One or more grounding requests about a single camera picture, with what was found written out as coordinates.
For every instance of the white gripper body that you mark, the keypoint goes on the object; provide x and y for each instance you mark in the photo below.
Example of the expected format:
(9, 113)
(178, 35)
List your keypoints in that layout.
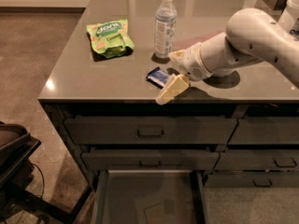
(192, 63)

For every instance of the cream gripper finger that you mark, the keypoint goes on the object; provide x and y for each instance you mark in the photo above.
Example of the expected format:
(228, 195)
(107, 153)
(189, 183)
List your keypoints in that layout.
(174, 86)
(175, 56)

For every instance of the blue rxbar blueberry bar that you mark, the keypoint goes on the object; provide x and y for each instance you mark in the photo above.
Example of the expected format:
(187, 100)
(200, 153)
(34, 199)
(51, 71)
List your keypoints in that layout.
(158, 77)

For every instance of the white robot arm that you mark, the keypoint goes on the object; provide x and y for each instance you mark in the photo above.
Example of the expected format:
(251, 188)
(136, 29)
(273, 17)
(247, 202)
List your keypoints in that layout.
(250, 35)

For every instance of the middle left drawer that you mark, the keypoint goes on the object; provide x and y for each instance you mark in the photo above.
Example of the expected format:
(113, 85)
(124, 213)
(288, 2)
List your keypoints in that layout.
(150, 159)

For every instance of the middle right drawer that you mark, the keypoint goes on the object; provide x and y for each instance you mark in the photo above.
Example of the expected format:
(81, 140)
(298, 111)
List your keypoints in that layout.
(254, 160)

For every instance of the bottom right drawer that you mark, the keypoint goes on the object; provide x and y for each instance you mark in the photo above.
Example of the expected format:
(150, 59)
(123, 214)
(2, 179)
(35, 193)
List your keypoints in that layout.
(253, 180)

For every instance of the top right drawer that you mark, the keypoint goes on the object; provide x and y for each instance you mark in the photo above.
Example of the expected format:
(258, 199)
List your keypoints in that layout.
(266, 131)

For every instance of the top left drawer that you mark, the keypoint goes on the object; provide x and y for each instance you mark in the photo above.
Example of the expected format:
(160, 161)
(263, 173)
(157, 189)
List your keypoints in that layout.
(150, 130)

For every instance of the open bottom left drawer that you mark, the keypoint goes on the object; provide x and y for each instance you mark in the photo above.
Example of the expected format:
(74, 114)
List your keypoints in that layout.
(151, 197)

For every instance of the white bowl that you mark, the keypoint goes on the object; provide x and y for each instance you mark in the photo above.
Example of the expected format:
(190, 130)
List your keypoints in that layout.
(222, 72)

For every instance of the clear plastic water bottle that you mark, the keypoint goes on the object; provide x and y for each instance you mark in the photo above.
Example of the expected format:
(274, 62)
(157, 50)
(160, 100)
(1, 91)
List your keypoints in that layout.
(165, 25)

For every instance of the green snack bag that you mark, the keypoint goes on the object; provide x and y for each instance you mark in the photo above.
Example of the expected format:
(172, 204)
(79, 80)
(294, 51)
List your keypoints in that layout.
(110, 39)

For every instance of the white canister with label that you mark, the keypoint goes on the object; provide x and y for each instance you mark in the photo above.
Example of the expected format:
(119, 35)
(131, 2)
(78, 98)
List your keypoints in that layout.
(289, 20)

